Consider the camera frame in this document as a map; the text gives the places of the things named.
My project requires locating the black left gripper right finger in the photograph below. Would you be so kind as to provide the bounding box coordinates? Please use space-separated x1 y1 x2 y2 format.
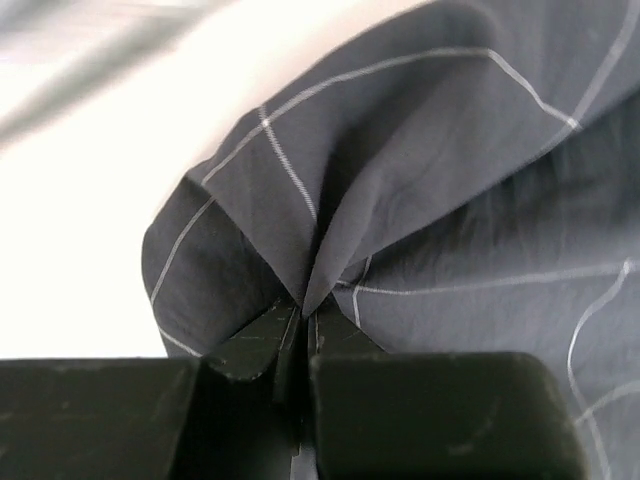
307 311 588 479

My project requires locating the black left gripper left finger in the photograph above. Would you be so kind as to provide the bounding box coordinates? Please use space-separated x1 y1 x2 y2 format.
1 301 298 479

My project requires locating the dark grey checked pillowcase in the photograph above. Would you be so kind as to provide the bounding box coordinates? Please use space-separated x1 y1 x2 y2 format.
142 1 639 479

